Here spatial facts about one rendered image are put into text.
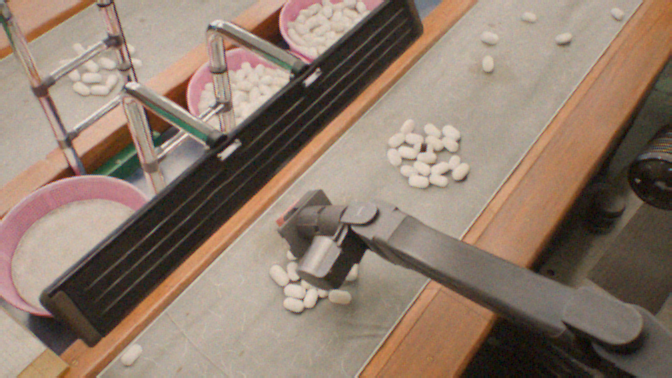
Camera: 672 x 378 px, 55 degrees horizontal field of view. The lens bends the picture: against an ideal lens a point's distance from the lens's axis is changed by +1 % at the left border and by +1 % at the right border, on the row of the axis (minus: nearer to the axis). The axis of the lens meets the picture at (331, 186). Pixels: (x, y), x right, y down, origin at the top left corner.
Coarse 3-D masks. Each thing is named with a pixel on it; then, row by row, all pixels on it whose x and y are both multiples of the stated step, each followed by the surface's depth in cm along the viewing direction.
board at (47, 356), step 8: (8, 312) 95; (16, 320) 94; (24, 328) 93; (32, 336) 93; (48, 352) 91; (40, 360) 91; (48, 360) 91; (56, 360) 91; (24, 368) 90; (32, 368) 90; (40, 368) 90; (48, 368) 90; (56, 368) 90; (64, 368) 90; (16, 376) 89; (24, 376) 89; (32, 376) 89; (40, 376) 89; (48, 376) 89; (56, 376) 89
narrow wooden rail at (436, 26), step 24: (456, 0) 146; (480, 0) 150; (432, 24) 140; (384, 72) 130; (360, 96) 126; (336, 120) 122; (312, 144) 118; (288, 168) 114; (264, 192) 111; (240, 216) 108; (216, 240) 105; (192, 264) 102; (168, 288) 99; (144, 312) 97; (120, 336) 94; (72, 360) 92; (96, 360) 92
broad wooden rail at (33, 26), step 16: (16, 0) 142; (32, 0) 142; (48, 0) 142; (64, 0) 142; (80, 0) 142; (16, 16) 138; (32, 16) 138; (48, 16) 139; (64, 16) 141; (0, 32) 135; (32, 32) 136; (0, 48) 132
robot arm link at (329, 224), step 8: (328, 208) 95; (336, 208) 93; (344, 208) 92; (320, 216) 95; (328, 216) 93; (336, 216) 92; (320, 224) 94; (328, 224) 93; (336, 224) 91; (320, 232) 95; (328, 232) 93; (336, 232) 91; (336, 240) 90
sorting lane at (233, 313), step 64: (512, 0) 150; (576, 0) 150; (640, 0) 151; (448, 64) 136; (512, 64) 136; (576, 64) 137; (384, 128) 124; (512, 128) 125; (384, 192) 115; (448, 192) 115; (256, 256) 106; (192, 320) 99; (256, 320) 99; (320, 320) 99; (384, 320) 99
